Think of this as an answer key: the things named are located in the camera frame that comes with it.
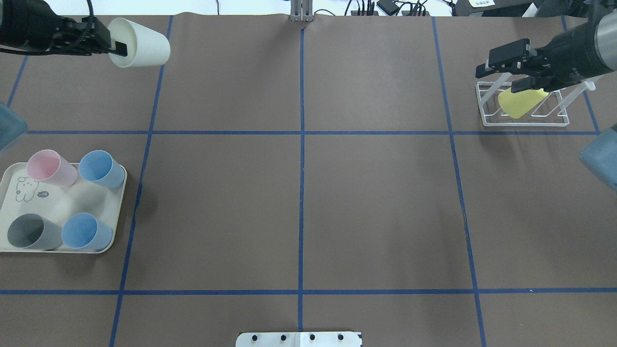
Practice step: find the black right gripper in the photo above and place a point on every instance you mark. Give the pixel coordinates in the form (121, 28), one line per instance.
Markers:
(573, 53)

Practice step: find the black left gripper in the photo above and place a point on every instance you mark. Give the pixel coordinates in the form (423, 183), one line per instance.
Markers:
(25, 23)

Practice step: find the cream plastic cup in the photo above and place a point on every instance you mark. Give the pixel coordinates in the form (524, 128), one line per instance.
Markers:
(145, 47)

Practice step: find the yellow plastic cup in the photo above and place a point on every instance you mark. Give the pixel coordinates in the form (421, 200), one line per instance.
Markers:
(515, 105)

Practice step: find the blue plastic cup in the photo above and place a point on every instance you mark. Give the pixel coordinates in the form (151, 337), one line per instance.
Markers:
(84, 232)
(99, 167)

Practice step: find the pink plastic cup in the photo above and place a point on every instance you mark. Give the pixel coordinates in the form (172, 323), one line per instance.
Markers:
(48, 167)

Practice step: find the grey plastic cup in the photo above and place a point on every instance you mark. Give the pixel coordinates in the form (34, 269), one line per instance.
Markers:
(34, 232)

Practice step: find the black box with label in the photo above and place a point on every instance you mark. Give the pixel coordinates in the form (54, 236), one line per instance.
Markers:
(496, 8)

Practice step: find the orange black usb hub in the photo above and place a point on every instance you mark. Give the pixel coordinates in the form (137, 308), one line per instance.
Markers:
(365, 8)

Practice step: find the cream plastic tray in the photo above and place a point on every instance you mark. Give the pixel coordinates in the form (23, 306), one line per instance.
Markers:
(20, 195)

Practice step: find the white wire cup rack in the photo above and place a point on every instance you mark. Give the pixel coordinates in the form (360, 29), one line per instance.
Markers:
(500, 107)

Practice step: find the aluminium frame post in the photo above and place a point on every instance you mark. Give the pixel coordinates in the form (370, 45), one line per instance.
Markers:
(301, 11)

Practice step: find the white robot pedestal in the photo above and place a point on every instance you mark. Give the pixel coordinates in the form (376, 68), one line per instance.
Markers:
(300, 339)

